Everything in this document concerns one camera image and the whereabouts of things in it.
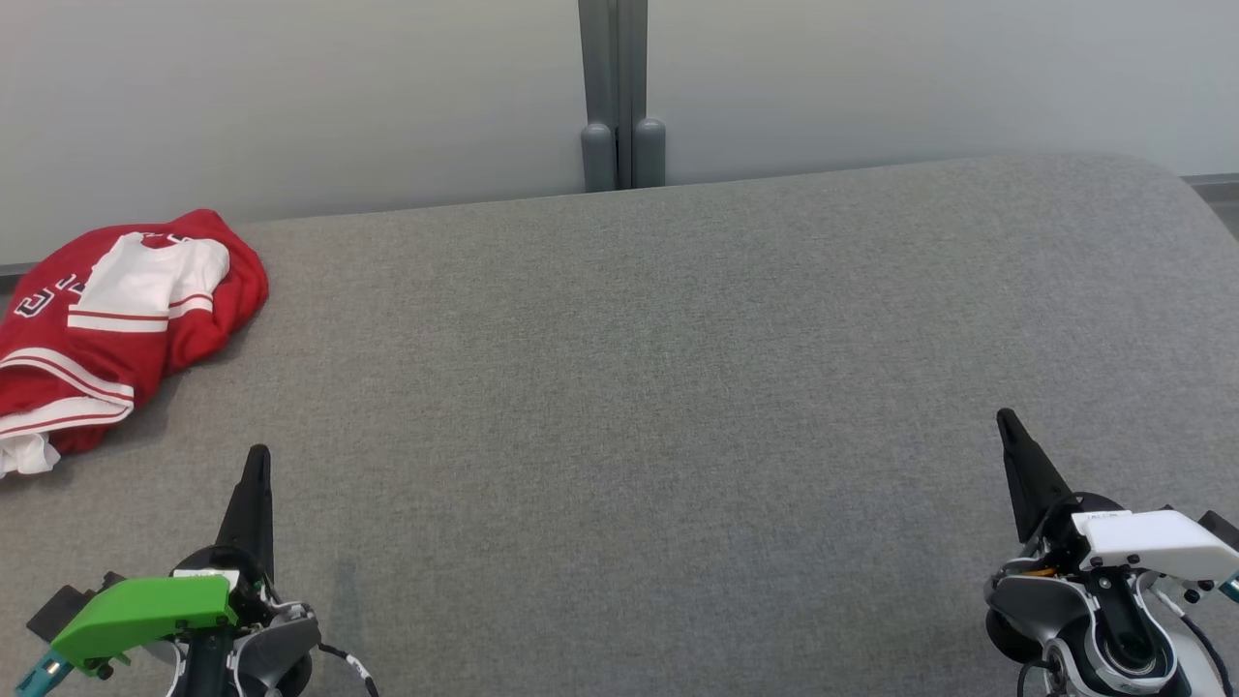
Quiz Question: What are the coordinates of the left arm cable teal plug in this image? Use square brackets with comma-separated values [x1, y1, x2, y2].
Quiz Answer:
[14, 651, 71, 697]

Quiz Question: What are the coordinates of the red and white jersey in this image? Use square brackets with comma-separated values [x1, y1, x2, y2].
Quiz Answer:
[0, 209, 270, 479]

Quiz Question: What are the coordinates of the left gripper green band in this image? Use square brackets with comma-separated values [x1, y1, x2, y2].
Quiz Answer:
[48, 444, 291, 697]

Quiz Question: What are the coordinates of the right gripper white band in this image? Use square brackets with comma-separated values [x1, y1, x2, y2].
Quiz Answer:
[996, 408, 1239, 593]

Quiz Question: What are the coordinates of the grey partition post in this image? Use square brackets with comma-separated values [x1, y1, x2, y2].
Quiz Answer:
[578, 0, 667, 193]

